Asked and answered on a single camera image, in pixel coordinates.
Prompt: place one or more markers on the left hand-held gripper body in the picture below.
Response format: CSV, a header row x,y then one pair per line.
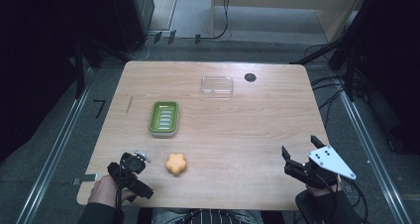
x,y
133,164

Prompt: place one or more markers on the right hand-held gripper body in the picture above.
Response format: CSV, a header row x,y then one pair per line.
x,y
325,163

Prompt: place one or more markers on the orange flower-shaped soap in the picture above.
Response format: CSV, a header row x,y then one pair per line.
x,y
176,164

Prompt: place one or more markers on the green soap dish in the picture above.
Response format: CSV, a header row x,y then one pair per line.
x,y
164,119

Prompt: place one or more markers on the person's right hand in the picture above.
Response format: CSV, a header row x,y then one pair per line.
x,y
322,189

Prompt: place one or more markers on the person's left hand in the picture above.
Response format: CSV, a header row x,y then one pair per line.
x,y
105,191

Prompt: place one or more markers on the grey tag at table edge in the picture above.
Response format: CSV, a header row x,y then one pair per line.
x,y
85,178

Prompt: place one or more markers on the black metal stand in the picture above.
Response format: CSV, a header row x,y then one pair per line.
x,y
350,68
79,72

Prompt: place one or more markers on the black round table grommet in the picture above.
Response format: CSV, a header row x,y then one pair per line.
x,y
250,77

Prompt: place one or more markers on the person's striped clothing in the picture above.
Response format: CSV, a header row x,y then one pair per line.
x,y
211,216

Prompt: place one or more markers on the clear plastic lid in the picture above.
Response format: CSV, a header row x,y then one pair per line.
x,y
217,86

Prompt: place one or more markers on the black cabinet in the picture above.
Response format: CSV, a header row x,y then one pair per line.
x,y
132,16

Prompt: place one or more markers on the metal floor rail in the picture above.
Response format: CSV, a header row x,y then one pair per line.
x,y
56,144
373,154

